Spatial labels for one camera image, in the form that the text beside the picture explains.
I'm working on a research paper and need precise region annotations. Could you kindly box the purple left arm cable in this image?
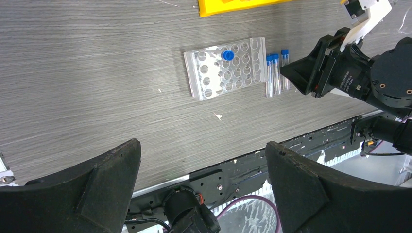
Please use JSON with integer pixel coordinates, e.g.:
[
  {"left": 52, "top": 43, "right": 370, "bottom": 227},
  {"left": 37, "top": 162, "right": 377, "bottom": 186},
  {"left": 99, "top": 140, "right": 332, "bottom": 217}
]
[{"left": 215, "top": 195, "right": 282, "bottom": 233}]

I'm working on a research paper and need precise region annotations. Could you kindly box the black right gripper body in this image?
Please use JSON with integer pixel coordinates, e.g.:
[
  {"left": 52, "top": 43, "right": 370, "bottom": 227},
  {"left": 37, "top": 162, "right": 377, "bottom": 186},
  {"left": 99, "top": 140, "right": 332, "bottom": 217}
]
[{"left": 280, "top": 27, "right": 370, "bottom": 98}]

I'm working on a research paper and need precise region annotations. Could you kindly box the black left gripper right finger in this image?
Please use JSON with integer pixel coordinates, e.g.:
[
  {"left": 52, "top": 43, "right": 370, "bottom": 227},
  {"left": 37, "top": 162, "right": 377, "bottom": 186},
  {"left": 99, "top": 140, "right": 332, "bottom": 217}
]
[{"left": 265, "top": 141, "right": 412, "bottom": 233}]

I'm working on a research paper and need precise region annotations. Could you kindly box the clear acrylic tube rack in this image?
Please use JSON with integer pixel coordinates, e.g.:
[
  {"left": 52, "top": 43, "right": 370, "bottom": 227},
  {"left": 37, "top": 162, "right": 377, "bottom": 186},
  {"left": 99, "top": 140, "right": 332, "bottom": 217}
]
[{"left": 183, "top": 37, "right": 267, "bottom": 101}]

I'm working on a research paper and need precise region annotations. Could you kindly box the clear glass beaker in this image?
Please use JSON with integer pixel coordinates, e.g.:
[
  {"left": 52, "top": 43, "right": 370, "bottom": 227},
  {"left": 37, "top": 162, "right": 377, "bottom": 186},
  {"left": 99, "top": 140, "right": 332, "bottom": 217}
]
[{"left": 397, "top": 6, "right": 412, "bottom": 35}]

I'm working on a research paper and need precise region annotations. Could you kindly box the yellow test tube rack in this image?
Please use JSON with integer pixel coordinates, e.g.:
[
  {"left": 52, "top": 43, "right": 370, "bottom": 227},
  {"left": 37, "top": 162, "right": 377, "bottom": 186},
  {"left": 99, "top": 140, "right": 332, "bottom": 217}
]
[{"left": 198, "top": 0, "right": 289, "bottom": 17}]

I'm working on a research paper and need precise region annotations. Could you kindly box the blue capped tube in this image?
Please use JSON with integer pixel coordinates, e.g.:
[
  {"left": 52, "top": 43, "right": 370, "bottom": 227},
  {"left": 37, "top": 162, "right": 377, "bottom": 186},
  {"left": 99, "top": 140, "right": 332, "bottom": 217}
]
[
  {"left": 280, "top": 49, "right": 291, "bottom": 91},
  {"left": 221, "top": 50, "right": 235, "bottom": 61},
  {"left": 273, "top": 53, "right": 282, "bottom": 95},
  {"left": 266, "top": 55, "right": 274, "bottom": 98}
]

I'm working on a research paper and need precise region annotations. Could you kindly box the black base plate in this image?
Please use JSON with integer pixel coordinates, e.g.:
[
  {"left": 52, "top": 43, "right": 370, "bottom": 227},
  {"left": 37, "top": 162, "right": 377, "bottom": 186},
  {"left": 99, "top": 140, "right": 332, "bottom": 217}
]
[{"left": 128, "top": 110, "right": 383, "bottom": 222}]

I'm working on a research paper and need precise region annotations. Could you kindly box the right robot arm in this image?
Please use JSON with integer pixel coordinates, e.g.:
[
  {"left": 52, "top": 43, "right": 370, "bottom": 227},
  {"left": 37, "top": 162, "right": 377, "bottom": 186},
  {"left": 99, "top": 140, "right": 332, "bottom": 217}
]
[{"left": 280, "top": 27, "right": 412, "bottom": 155}]

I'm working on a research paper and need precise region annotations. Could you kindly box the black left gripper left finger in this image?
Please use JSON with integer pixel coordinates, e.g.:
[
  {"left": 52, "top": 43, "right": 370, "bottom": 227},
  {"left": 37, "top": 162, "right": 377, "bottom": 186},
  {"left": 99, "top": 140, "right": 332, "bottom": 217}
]
[{"left": 0, "top": 138, "right": 141, "bottom": 233}]

